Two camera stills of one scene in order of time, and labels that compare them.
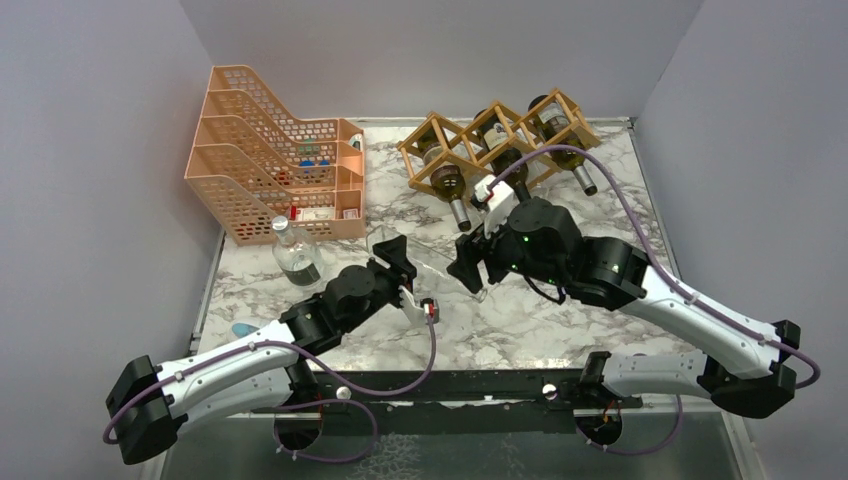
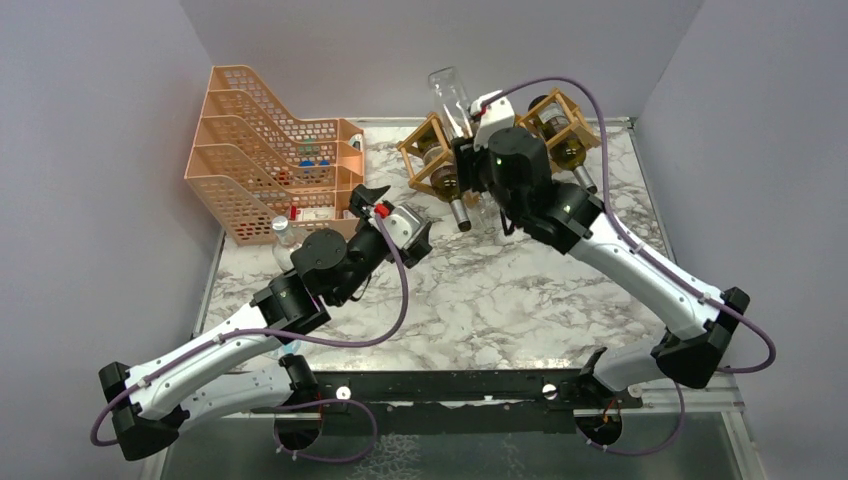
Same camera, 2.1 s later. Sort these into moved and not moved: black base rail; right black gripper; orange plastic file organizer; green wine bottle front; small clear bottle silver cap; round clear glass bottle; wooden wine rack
Moved: right black gripper; round clear glass bottle
Not moved: small clear bottle silver cap; wooden wine rack; green wine bottle front; orange plastic file organizer; black base rail
